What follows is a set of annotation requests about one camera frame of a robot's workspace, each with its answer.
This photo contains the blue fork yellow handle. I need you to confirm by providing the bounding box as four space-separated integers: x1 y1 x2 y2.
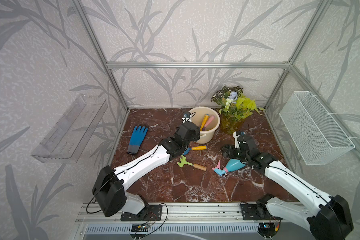
183 146 207 156

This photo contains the teal spray bottle pink trigger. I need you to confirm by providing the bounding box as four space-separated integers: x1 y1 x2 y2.
212 159 247 176

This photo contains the yellow shovel yellow handle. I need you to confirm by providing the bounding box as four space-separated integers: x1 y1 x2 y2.
200 114 209 131

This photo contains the purple trowel pink handle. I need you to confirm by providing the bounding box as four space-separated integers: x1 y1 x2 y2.
202 115 215 131

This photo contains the green rake wooden handle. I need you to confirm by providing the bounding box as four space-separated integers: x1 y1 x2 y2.
177 155 207 171

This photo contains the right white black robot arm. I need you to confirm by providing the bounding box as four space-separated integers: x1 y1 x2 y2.
214 132 354 240

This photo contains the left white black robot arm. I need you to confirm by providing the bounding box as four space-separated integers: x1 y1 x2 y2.
92 122 200 220

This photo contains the blue gardening glove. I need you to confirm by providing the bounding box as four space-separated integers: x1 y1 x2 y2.
127 125 149 155

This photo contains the cream plastic bucket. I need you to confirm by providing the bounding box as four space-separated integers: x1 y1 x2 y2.
190 107 221 144

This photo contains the green potted plant glass vase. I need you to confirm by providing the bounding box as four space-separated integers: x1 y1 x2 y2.
211 86 265 135

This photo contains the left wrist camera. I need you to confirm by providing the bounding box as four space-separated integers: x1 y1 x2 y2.
182 112 191 123

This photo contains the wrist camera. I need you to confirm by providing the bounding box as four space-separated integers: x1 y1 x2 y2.
182 112 191 123
233 131 246 149

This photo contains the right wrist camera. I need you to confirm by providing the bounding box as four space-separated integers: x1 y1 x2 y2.
233 131 246 149

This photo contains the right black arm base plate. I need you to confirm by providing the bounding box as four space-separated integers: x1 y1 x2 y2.
240 202 273 221

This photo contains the white wire mesh basket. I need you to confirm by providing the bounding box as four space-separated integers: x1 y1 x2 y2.
280 91 355 166

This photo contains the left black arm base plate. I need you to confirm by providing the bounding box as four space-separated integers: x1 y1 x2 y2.
121 205 163 222

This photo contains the aluminium frame rail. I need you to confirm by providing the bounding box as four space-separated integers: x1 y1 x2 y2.
107 62 290 69

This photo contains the clear acrylic wall shelf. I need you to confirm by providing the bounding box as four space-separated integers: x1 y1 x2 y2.
31 94 109 164

